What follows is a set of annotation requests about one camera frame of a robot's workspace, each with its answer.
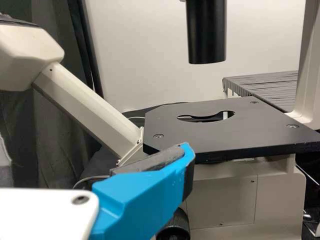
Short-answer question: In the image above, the grey cable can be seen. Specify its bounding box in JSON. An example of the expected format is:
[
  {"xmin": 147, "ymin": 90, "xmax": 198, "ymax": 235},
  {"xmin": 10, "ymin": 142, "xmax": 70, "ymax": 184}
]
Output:
[{"xmin": 72, "ymin": 174, "xmax": 111, "ymax": 190}]

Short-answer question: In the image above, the cream microscope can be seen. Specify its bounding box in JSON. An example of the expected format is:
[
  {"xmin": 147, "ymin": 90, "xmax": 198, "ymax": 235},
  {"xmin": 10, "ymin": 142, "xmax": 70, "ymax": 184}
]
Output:
[{"xmin": 0, "ymin": 0, "xmax": 320, "ymax": 240}]

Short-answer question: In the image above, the black platform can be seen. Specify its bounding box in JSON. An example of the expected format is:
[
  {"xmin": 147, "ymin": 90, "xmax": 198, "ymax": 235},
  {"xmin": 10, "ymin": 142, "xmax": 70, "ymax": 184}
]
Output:
[{"xmin": 222, "ymin": 70, "xmax": 300, "ymax": 114}]

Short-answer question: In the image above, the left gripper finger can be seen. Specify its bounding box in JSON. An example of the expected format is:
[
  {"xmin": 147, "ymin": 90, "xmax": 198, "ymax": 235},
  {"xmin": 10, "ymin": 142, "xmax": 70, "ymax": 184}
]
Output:
[{"xmin": 88, "ymin": 141, "xmax": 196, "ymax": 240}]

